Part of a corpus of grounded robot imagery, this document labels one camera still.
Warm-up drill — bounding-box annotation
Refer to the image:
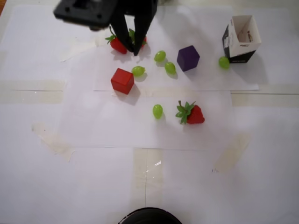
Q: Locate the white paper sheet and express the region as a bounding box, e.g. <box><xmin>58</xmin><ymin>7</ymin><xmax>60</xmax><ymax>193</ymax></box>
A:
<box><xmin>58</xmin><ymin>90</ymin><xmax>236</xmax><ymax>150</ymax></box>
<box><xmin>93</xmin><ymin>5</ymin><xmax>260</xmax><ymax>91</ymax></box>

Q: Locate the open white black carton box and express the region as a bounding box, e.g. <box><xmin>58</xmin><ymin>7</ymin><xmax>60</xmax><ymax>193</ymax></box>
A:
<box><xmin>221</xmin><ymin>15</ymin><xmax>262</xmax><ymax>64</ymax></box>

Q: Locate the black round stand base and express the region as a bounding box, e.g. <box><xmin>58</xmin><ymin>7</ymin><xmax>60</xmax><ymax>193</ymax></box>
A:
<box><xmin>118</xmin><ymin>207</ymin><xmax>182</xmax><ymax>224</ymax></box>

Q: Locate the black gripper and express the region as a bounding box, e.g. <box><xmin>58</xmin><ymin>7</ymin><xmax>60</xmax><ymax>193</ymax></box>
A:
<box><xmin>53</xmin><ymin>0</ymin><xmax>159</xmax><ymax>56</ymax></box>

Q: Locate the red wooden cube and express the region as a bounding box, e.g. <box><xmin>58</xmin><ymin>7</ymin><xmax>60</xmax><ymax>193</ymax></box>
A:
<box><xmin>110</xmin><ymin>68</ymin><xmax>135</xmax><ymax>95</ymax></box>

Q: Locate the red plastic strawberry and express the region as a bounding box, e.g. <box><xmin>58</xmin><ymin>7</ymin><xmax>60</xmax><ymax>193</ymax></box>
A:
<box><xmin>128</xmin><ymin>28</ymin><xmax>148</xmax><ymax>49</ymax></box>
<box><xmin>105</xmin><ymin>27</ymin><xmax>128</xmax><ymax>55</ymax></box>
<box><xmin>175</xmin><ymin>100</ymin><xmax>206</xmax><ymax>126</ymax></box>

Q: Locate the green plastic grape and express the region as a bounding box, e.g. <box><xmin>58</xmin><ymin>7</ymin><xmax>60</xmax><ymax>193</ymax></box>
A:
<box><xmin>218</xmin><ymin>56</ymin><xmax>230</xmax><ymax>70</ymax></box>
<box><xmin>154</xmin><ymin>50</ymin><xmax>167</xmax><ymax>63</ymax></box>
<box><xmin>131</xmin><ymin>66</ymin><xmax>146</xmax><ymax>77</ymax></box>
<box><xmin>152</xmin><ymin>104</ymin><xmax>164</xmax><ymax>119</ymax></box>
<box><xmin>164</xmin><ymin>62</ymin><xmax>176</xmax><ymax>75</ymax></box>

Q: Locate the beige tape strip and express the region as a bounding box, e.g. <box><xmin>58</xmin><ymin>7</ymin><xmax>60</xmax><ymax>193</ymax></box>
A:
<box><xmin>133</xmin><ymin>148</ymin><xmax>164</xmax><ymax>206</ymax></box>
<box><xmin>59</xmin><ymin>37</ymin><xmax>99</xmax><ymax>63</ymax></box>
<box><xmin>0</xmin><ymin>80</ymin><xmax>65</xmax><ymax>105</ymax></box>
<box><xmin>31</xmin><ymin>121</ymin><xmax>76</xmax><ymax>163</ymax></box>
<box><xmin>230</xmin><ymin>84</ymin><xmax>299</xmax><ymax>107</ymax></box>
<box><xmin>214</xmin><ymin>133</ymin><xmax>251</xmax><ymax>175</ymax></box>

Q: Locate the purple wooden cube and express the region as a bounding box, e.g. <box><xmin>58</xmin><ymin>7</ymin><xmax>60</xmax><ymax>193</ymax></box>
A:
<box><xmin>177</xmin><ymin>45</ymin><xmax>200</xmax><ymax>72</ymax></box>

